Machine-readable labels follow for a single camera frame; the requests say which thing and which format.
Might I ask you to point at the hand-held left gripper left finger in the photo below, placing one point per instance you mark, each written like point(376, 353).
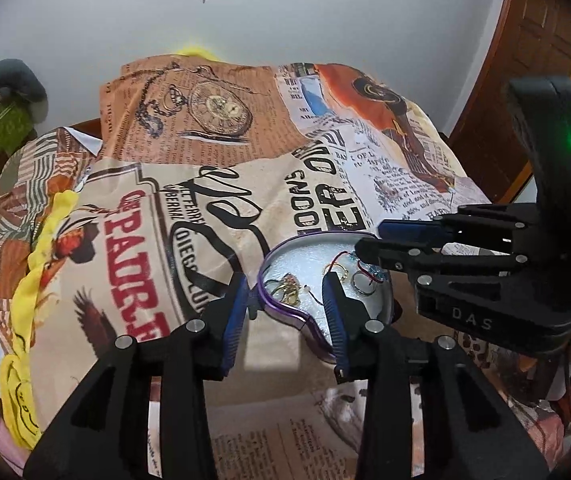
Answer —
point(235, 322)

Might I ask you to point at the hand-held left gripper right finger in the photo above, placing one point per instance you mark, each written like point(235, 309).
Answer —
point(334, 312)

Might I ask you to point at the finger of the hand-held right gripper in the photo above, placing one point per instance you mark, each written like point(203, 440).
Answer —
point(415, 260)
point(405, 230)

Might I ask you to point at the purple heart-shaped tin box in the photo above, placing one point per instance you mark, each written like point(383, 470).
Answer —
point(305, 260)

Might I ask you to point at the printed newspaper-pattern blanket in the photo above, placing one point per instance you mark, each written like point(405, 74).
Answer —
point(265, 160)

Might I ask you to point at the brown wooden door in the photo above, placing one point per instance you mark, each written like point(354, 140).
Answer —
point(530, 35)

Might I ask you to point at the yellow smiley cloth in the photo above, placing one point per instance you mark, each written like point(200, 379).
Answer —
point(30, 280)

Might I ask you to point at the striped patchwork cloth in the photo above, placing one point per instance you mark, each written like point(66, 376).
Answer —
point(15, 200)

